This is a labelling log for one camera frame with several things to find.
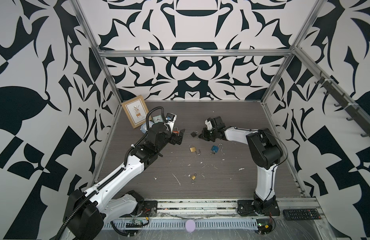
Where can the left circuit board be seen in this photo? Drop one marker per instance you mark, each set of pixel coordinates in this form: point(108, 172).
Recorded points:
point(138, 223)

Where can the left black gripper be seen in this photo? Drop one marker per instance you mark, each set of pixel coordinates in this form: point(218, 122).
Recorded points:
point(178, 139)

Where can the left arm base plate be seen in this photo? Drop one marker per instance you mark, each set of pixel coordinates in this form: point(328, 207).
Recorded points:
point(147, 209)

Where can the blue padlock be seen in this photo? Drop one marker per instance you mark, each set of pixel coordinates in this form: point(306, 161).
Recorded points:
point(215, 149)

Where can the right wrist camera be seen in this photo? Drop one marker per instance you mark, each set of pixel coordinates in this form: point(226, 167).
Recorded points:
point(208, 125)

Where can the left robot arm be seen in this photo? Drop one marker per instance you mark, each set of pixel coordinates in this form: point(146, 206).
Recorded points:
point(88, 211)

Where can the right circuit board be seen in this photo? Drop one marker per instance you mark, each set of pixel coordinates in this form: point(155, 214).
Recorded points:
point(265, 227)

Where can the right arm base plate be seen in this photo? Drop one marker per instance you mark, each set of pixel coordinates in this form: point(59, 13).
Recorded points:
point(256, 207)

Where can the small black padlock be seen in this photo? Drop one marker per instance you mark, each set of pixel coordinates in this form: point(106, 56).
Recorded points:
point(194, 134)

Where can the wooden picture frame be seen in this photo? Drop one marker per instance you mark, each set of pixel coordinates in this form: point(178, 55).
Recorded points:
point(136, 111)

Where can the black remote control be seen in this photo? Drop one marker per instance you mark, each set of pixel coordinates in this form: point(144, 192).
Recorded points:
point(301, 214)

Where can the red padlock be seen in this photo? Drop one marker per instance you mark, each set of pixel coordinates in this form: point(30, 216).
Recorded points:
point(176, 130)

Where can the purple round lid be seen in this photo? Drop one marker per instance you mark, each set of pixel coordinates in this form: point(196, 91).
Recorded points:
point(190, 226)

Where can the green square alarm clock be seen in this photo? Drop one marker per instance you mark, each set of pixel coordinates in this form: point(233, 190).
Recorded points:
point(158, 119)

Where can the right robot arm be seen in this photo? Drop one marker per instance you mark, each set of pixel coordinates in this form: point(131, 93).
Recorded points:
point(266, 153)

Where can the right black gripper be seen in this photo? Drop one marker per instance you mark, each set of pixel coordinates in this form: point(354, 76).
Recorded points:
point(203, 134)

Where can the white slotted cable duct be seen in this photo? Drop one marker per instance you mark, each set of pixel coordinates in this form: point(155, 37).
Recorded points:
point(201, 224)

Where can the black coat hook rack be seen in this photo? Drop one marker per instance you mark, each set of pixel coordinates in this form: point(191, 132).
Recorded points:
point(345, 102)

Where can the blue square alarm clock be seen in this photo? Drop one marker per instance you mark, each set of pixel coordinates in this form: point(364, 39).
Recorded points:
point(143, 128)

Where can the circuit board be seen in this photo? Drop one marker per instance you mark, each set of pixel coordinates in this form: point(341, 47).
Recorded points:
point(265, 227)
point(138, 223)

